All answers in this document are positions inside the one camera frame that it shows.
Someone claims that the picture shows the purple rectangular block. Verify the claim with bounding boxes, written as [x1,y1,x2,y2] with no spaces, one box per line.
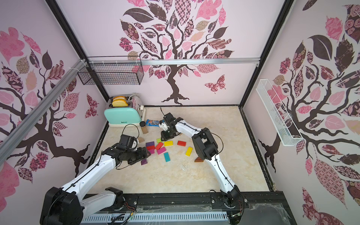
[146,142,155,147]

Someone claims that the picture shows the blue candy bag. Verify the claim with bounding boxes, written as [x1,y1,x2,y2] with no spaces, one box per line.
[146,119,162,127]

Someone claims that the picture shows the yellow block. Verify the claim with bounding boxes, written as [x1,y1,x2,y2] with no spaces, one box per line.
[164,141,173,147]
[185,147,193,157]

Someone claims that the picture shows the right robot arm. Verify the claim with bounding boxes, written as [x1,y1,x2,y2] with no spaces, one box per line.
[159,113,242,208]

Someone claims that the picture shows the teal rectangular block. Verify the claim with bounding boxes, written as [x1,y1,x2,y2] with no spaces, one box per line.
[164,152,171,162]

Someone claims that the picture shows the brown triangle block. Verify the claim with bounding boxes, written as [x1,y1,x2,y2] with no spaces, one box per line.
[194,157,203,163]

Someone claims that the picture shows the natural wood triangle block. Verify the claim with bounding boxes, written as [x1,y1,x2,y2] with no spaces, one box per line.
[138,137,145,143]

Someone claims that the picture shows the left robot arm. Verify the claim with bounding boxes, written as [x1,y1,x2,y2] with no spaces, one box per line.
[40,144,151,225]

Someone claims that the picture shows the purple triangle block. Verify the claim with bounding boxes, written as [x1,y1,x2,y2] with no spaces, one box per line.
[141,159,148,166]

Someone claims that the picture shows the yellow toast front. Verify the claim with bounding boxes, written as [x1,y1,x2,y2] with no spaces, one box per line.
[112,99,128,107]

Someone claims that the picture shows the white slotted cable duct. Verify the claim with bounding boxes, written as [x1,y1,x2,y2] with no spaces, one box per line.
[81,211,229,225]

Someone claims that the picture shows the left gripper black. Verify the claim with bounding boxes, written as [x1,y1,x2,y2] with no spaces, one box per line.
[125,147,151,165]

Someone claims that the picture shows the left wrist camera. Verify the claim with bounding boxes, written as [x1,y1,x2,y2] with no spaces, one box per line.
[119,135,138,150]

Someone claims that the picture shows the yellow toast back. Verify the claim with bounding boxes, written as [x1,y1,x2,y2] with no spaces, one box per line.
[112,96,127,101]

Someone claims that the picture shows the red block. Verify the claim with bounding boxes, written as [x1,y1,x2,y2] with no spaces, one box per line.
[177,141,187,147]
[146,145,155,150]
[155,142,164,150]

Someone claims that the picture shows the white wire shelf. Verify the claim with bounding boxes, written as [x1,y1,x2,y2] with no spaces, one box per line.
[256,79,304,146]

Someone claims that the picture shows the yellow toast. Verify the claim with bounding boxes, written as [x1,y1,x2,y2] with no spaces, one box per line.
[112,96,127,101]
[112,99,128,107]

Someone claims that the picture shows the mint green toaster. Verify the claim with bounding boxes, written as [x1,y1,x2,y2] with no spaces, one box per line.
[104,93,146,127]

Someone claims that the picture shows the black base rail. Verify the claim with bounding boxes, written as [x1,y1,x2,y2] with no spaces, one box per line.
[95,191,296,225]

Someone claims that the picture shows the black wire basket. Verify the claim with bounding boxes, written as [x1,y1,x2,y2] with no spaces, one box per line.
[77,56,144,85]

